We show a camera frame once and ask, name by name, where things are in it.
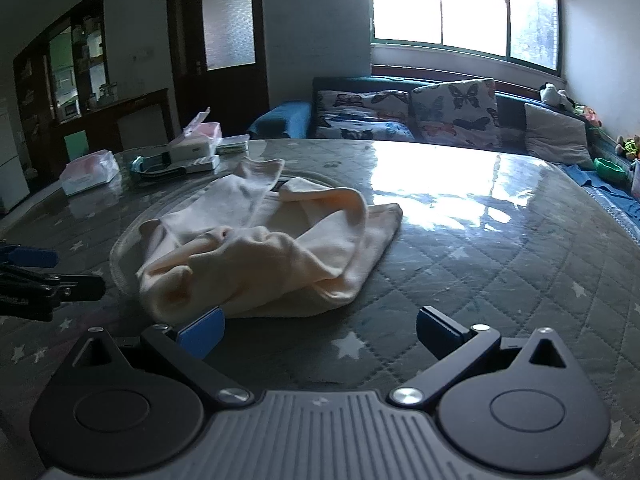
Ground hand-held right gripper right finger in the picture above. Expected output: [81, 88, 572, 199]
[389, 306, 588, 409]

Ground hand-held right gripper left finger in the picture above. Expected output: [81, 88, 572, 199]
[56, 306, 253, 413]

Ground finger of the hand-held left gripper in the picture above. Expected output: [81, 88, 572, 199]
[0, 265, 106, 322]
[0, 241, 59, 269]

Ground cream sweater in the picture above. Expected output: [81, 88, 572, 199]
[136, 156, 404, 322]

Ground pink tissue pack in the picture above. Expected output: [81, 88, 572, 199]
[60, 150, 120, 197]

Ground mint green panel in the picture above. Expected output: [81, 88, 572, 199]
[64, 130, 89, 166]

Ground white box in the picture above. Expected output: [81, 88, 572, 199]
[165, 139, 221, 173]

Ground dark wooden display cabinet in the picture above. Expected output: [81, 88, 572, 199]
[12, 0, 171, 181]

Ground open pink tissue box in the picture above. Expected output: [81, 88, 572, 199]
[181, 107, 222, 156]

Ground blue quilted sofa cover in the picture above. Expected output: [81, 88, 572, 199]
[560, 162, 640, 238]

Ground blue sofa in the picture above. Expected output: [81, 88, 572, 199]
[248, 76, 640, 241]

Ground grey cushion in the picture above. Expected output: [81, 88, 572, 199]
[524, 103, 596, 170]

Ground green bowl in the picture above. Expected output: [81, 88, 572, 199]
[593, 158, 628, 183]

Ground pink and green toy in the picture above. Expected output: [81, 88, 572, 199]
[572, 104, 602, 128]

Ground white plush toy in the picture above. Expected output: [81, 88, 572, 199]
[539, 82, 573, 108]

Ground brown and green plush toys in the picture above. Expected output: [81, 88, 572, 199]
[615, 135, 640, 162]

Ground dark wooden door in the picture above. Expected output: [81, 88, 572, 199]
[166, 0, 271, 133]

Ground window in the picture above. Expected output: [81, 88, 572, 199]
[370, 0, 561, 72]

